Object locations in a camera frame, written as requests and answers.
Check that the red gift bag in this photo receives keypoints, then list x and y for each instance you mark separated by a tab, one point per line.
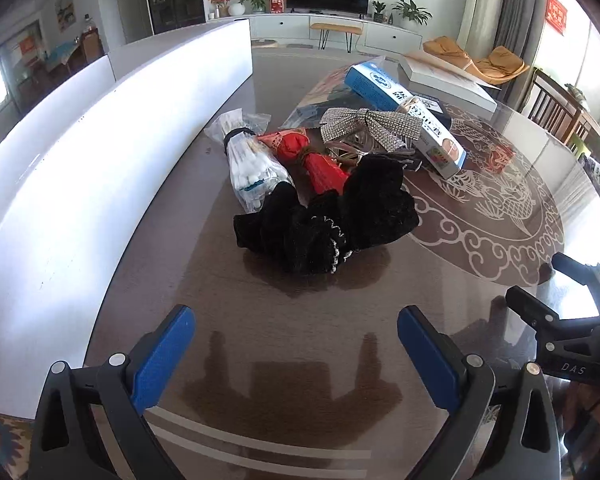
277	4

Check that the white partition board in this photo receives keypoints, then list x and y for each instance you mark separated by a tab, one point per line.
80	200

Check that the long blue white box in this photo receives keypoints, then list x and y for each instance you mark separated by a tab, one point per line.
440	140

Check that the wooden bench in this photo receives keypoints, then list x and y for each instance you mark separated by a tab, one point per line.
335	26

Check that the bag of cotton swabs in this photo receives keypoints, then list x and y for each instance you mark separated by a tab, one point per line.
252	170

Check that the large water bottle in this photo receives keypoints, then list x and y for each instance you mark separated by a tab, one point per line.
87	24

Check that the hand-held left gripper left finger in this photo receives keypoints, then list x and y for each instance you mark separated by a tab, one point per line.
162	355

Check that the rhinestone bow hair clip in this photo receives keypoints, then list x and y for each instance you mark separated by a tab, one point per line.
380	127

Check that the large potted plant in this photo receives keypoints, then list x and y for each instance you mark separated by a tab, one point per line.
411	10

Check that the red wall sign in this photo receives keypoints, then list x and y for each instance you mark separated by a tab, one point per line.
556	14

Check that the red flowers in vase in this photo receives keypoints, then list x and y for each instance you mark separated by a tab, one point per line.
221	0

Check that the red door poster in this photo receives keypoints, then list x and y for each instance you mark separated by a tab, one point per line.
26	46

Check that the white round vase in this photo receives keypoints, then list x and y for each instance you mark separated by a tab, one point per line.
236	9

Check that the orange lounge chair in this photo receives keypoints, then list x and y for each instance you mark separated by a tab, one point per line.
500	65

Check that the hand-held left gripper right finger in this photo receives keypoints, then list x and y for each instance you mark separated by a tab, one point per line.
427	360

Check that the white TV cabinet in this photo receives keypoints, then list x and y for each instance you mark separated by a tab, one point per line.
290	27

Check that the clear plastic bag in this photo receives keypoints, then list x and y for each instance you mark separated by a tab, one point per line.
305	105

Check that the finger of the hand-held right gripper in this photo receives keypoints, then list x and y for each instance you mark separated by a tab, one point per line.
577	267
535	310

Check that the table with blue cloth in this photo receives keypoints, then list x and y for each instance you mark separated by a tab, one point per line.
62	55

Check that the white flat box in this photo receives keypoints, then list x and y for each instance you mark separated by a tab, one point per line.
450	82

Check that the grey curtain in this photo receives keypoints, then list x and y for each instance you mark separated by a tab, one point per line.
522	15

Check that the white floor air conditioner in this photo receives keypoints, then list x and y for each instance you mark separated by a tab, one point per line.
482	10

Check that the patterned rug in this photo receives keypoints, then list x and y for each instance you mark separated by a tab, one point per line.
0	440

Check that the small potted plant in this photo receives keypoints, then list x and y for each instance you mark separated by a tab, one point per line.
378	10

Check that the red tied pouch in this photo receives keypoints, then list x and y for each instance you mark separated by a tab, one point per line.
325	172

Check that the wall painting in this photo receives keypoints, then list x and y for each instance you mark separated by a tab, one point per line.
65	10

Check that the dark wooden chair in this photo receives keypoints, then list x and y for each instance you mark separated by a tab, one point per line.
555	105

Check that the black velvet hair scrunchie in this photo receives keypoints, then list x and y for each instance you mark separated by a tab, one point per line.
370	200

